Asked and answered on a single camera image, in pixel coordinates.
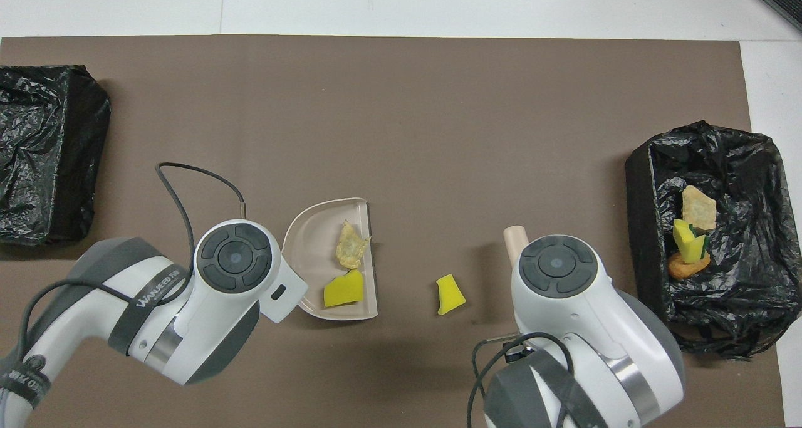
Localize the beige piece with flap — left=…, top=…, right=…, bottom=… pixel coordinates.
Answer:
left=335, top=220, right=372, bottom=270

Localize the beige plastic dustpan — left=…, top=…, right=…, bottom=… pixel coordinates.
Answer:
left=282, top=197, right=380, bottom=321

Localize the rectangular yellow sponge piece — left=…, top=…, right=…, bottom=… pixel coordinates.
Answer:
left=323, top=269, right=365, bottom=309

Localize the yellow sponge wedge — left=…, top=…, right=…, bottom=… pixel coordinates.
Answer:
left=437, top=274, right=467, bottom=316

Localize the beige handled black bristle brush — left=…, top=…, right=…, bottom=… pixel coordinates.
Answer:
left=504, top=226, right=530, bottom=267

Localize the brown oval bread roll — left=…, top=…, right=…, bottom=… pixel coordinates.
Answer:
left=667, top=253, right=712, bottom=281

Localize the notched yellow sponge piece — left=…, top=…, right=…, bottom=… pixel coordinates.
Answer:
left=673, top=219, right=711, bottom=264

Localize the orange striped bread piece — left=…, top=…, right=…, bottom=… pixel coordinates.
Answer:
left=682, top=185, right=717, bottom=231

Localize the black bag lined bin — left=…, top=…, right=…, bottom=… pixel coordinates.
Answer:
left=0, top=65, right=112, bottom=247
left=625, top=120, right=802, bottom=361

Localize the brown paper table mat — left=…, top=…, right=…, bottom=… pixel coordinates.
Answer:
left=0, top=35, right=786, bottom=428

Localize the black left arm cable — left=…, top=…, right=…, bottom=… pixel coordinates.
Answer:
left=0, top=162, right=247, bottom=428

